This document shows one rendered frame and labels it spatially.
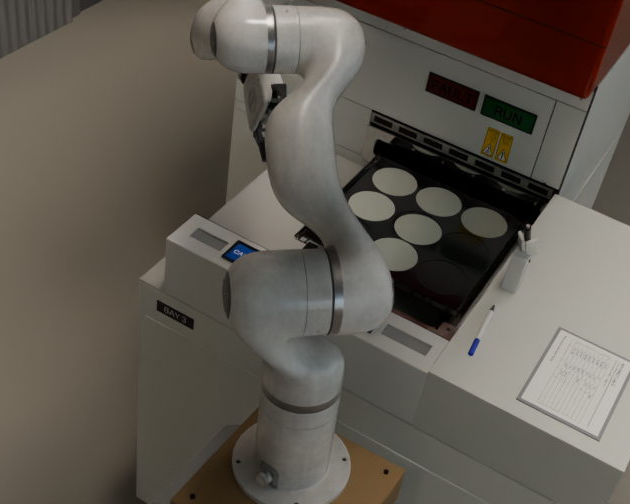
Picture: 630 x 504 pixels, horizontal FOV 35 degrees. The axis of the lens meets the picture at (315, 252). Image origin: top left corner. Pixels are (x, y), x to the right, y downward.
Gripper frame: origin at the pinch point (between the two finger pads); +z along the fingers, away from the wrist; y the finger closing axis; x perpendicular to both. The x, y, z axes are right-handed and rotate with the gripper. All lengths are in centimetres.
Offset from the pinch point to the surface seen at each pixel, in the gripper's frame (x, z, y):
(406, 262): 28.2, 18.9, -15.1
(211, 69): 63, -146, -177
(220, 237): -8.7, 10.4, -16.2
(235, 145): 17, -37, -60
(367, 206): 27.2, 2.2, -22.1
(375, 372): 10.9, 43.2, -7.1
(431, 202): 41.5, 3.0, -20.1
